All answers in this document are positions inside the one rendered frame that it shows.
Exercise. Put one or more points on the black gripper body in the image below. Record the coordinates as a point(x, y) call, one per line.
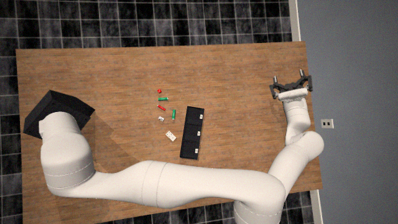
point(290, 86)

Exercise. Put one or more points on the white domino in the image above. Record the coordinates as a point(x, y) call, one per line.
point(171, 136)

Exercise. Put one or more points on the black rack of three bins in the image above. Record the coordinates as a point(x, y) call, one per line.
point(192, 133)

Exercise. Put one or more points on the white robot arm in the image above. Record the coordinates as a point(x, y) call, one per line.
point(259, 197)

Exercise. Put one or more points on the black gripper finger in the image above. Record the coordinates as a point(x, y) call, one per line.
point(277, 86)
point(302, 80)

